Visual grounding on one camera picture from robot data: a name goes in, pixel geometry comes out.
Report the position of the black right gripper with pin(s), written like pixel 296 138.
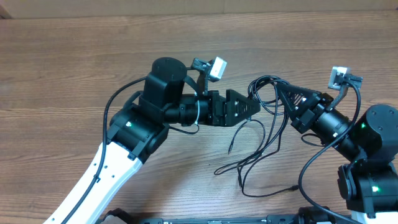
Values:
pixel 316 101

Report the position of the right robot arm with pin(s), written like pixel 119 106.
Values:
pixel 368 183

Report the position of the black mounting rail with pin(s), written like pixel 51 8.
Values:
pixel 305 215

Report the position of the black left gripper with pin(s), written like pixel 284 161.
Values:
pixel 228 108

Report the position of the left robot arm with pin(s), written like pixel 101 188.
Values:
pixel 170 96

